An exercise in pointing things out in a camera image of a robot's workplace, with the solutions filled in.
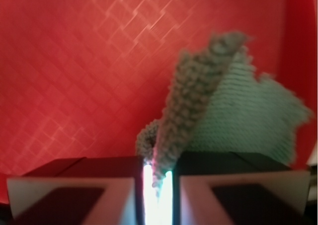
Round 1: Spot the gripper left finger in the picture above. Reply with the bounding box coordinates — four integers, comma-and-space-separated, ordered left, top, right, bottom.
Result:
7, 156, 145, 225

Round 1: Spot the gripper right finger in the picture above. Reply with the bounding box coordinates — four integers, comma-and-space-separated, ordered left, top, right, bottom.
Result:
172, 151, 311, 225

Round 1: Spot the light blue knitted cloth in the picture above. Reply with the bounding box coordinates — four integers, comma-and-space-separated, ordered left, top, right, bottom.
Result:
136, 31, 314, 197

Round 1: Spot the orange plastic tray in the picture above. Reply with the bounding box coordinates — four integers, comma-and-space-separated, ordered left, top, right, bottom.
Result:
0, 0, 318, 206

